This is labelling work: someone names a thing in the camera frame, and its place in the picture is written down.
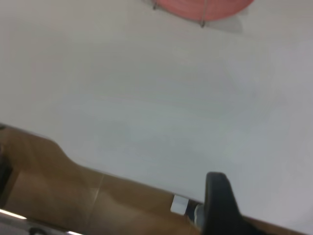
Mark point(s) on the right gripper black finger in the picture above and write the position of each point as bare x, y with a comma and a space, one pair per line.
220, 208

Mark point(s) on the pink plate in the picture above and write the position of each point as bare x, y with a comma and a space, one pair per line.
183, 7

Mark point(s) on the grey blue shoe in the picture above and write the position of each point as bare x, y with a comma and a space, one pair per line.
199, 215

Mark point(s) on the white table bracket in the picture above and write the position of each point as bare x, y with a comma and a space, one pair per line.
179, 204

